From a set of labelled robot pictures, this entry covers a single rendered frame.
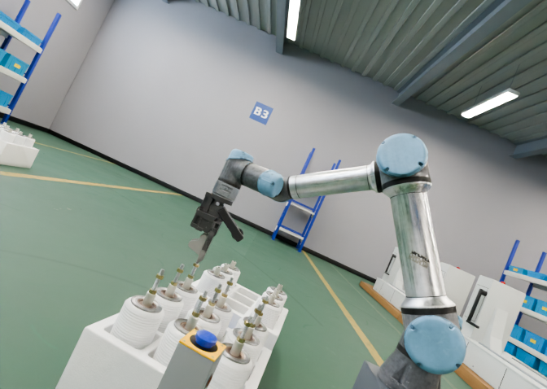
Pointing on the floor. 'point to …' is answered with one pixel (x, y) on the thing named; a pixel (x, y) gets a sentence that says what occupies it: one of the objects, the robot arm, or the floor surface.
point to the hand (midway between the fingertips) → (201, 260)
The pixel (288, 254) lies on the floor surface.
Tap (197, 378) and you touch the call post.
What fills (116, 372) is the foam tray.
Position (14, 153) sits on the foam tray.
